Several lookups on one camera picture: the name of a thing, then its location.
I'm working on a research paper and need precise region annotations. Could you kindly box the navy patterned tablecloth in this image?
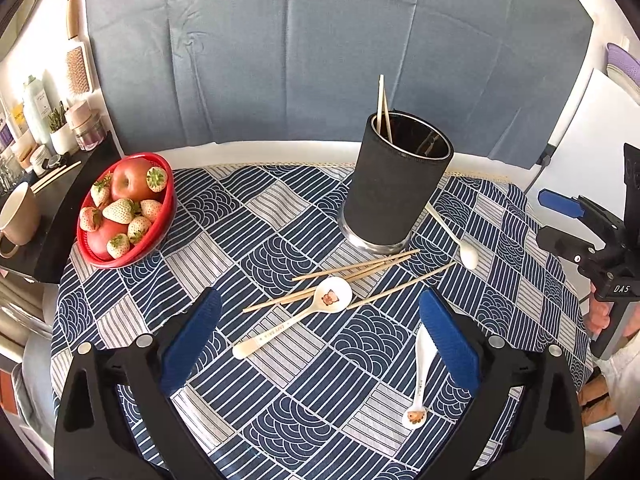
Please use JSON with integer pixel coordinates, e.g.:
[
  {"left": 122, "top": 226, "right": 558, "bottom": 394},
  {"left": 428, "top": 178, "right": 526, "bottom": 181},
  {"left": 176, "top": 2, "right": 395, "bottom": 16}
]
[{"left": 50, "top": 162, "right": 591, "bottom": 480}]

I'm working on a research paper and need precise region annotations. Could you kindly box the pile of pale strawberries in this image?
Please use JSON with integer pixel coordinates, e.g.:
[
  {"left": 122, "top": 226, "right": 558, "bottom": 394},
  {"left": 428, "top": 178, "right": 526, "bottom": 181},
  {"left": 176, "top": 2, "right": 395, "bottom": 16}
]
[{"left": 80, "top": 166, "right": 168, "bottom": 260}]

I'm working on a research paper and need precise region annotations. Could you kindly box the glass jar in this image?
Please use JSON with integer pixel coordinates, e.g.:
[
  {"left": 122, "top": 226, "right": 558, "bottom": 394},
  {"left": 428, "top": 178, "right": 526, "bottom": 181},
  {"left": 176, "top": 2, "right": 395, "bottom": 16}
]
[{"left": 74, "top": 115, "right": 107, "bottom": 152}]

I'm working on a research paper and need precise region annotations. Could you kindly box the person's right hand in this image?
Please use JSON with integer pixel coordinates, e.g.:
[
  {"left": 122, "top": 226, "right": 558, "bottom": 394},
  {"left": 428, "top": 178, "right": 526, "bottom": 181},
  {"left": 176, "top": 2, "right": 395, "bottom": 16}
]
[{"left": 585, "top": 284, "right": 609, "bottom": 337}]

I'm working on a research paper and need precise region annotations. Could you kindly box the small bear print ceramic spoon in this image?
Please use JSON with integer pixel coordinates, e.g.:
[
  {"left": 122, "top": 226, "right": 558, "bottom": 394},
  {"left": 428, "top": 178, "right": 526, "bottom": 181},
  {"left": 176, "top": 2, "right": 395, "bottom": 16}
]
[{"left": 401, "top": 324, "right": 437, "bottom": 430}]

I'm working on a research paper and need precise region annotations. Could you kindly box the black cylindrical utensil holder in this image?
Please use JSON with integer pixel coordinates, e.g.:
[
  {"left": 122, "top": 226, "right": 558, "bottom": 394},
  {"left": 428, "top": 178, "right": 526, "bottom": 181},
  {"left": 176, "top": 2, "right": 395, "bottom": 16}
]
[{"left": 339, "top": 110, "right": 455, "bottom": 257}]

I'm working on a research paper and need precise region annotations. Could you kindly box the wooden paddle hair brush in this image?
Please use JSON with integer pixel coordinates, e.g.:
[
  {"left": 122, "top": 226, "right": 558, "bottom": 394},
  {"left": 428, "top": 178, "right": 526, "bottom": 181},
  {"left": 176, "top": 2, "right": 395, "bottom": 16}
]
[{"left": 66, "top": 42, "right": 92, "bottom": 96}]

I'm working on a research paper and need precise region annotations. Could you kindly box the hanging wooden handle brush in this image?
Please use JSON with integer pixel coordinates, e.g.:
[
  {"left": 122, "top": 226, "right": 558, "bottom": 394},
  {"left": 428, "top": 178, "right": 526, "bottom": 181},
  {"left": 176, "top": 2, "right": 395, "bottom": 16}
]
[{"left": 65, "top": 0, "right": 83, "bottom": 41}]

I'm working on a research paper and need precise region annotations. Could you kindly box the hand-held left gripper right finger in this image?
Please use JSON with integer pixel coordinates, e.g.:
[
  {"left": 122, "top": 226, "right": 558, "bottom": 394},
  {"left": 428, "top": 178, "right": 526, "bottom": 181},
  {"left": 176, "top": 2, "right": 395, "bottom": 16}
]
[{"left": 419, "top": 287, "right": 587, "bottom": 480}]

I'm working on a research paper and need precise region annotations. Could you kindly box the red apple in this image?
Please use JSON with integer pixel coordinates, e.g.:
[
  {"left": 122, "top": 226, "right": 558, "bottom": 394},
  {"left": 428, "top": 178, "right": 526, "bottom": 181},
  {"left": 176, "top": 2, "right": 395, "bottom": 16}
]
[
  {"left": 86, "top": 220, "right": 131, "bottom": 261},
  {"left": 110, "top": 158, "right": 157, "bottom": 203}
]

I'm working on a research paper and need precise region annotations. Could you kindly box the plain white ceramic spoon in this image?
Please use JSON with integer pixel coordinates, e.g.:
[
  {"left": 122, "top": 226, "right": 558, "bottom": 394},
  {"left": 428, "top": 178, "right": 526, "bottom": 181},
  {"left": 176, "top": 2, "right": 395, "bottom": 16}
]
[{"left": 425, "top": 203, "right": 480, "bottom": 269}]

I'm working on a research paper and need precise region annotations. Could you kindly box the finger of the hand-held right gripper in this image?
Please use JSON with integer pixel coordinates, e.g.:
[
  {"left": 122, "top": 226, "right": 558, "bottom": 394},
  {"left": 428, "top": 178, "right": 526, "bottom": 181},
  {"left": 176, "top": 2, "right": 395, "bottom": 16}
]
[
  {"left": 538, "top": 188, "right": 626, "bottom": 241},
  {"left": 536, "top": 225, "right": 608, "bottom": 273}
]

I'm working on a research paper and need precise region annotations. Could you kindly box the blue backdrop cloth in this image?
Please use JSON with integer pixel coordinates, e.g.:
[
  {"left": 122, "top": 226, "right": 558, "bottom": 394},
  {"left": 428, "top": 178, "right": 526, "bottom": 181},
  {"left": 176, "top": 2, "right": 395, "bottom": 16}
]
[{"left": 82, "top": 0, "right": 596, "bottom": 171}]

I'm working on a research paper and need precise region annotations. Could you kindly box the beige ceramic mug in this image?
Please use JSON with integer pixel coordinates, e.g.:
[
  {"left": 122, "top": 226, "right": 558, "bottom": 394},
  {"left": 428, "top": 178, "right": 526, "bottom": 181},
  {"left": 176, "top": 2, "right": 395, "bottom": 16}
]
[{"left": 0, "top": 181, "right": 42, "bottom": 259}]

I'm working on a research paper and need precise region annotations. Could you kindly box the white pot with succulent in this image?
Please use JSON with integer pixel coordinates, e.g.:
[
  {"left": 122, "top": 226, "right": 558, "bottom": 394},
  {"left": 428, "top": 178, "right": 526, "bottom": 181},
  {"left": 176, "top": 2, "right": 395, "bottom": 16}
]
[{"left": 47, "top": 101, "right": 76, "bottom": 156}]

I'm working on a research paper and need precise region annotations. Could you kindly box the black clip with cable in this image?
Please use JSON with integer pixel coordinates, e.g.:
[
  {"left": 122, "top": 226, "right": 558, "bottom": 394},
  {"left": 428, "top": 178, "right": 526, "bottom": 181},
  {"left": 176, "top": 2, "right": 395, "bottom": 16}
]
[{"left": 524, "top": 144, "right": 557, "bottom": 195}]

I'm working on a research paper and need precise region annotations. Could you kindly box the red plastic basket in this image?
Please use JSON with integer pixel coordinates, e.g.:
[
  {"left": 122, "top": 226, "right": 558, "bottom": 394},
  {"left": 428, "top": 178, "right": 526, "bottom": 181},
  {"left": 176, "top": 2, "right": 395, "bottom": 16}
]
[{"left": 76, "top": 152, "right": 176, "bottom": 269}]

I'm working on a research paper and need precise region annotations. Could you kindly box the pink lidded container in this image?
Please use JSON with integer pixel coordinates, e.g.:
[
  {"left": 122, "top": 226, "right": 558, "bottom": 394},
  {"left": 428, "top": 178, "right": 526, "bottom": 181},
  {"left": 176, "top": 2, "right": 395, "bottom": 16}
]
[{"left": 65, "top": 100, "right": 95, "bottom": 132}]

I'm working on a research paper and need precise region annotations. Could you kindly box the stack of purple plates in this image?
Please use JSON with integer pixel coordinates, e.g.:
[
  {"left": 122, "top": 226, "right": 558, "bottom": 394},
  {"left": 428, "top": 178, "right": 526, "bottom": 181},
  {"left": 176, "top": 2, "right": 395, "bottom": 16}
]
[{"left": 605, "top": 42, "right": 640, "bottom": 93}]

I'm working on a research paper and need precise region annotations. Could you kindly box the black side shelf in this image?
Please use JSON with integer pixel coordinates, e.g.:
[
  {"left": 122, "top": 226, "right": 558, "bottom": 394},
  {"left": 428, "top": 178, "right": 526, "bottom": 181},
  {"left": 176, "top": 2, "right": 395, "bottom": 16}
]
[{"left": 0, "top": 145, "right": 123, "bottom": 283}]

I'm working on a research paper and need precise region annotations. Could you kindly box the white bottle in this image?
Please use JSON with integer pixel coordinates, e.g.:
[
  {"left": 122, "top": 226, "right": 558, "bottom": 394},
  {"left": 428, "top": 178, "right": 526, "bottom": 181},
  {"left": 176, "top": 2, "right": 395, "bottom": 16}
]
[{"left": 22, "top": 75, "right": 53, "bottom": 146}]

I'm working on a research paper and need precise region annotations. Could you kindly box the small white jar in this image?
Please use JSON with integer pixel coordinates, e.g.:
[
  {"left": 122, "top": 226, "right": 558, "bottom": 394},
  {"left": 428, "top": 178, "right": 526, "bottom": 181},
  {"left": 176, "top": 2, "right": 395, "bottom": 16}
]
[{"left": 29, "top": 145, "right": 53, "bottom": 176}]

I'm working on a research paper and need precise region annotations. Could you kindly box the large bear print ceramic spoon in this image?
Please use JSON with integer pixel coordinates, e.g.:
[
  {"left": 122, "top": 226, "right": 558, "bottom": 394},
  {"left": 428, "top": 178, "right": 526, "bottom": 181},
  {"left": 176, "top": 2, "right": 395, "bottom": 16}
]
[{"left": 231, "top": 276, "right": 353, "bottom": 361}]

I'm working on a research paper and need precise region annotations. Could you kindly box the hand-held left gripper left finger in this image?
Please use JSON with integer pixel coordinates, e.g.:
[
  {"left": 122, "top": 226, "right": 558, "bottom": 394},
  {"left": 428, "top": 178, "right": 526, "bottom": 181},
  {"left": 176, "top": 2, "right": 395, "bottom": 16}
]
[{"left": 52, "top": 287, "right": 223, "bottom": 480}]

